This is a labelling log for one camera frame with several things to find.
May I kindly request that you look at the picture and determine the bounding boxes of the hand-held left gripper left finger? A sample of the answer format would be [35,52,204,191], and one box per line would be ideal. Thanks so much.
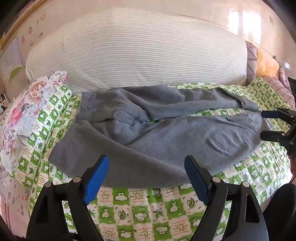
[26,155,110,241]

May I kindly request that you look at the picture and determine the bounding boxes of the green checked printed bed quilt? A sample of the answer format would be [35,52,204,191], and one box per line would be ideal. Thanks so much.
[14,76,296,241]

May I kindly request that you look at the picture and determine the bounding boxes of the pink printed bed sheet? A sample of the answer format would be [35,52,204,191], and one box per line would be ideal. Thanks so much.
[0,170,31,234]

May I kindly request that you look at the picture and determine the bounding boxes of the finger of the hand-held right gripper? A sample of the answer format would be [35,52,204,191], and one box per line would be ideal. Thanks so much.
[260,130,288,142]
[260,110,287,119]

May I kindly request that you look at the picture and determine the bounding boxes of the dotted wall sticker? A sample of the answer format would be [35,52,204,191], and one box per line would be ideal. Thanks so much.
[2,37,26,82]

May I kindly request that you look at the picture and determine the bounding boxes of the grey pants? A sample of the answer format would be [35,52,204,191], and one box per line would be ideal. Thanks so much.
[48,85,274,188]

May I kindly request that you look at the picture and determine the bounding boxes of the white striped folded duvet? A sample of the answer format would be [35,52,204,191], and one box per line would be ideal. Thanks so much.
[25,7,248,95]

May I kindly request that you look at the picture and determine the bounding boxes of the orange pillow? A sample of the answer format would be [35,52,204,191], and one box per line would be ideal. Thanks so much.
[256,48,281,80]

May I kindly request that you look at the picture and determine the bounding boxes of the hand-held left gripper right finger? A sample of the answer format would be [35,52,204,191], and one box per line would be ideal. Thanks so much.
[184,155,270,241]

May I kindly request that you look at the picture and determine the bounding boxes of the gold framed wall picture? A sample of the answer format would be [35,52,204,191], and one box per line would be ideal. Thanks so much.
[0,0,48,50]

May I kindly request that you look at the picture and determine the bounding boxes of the person's dark clothing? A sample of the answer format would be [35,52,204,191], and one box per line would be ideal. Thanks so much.
[263,183,296,241]

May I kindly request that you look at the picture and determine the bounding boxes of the floral pillow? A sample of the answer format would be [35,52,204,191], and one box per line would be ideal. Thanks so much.
[0,71,68,177]

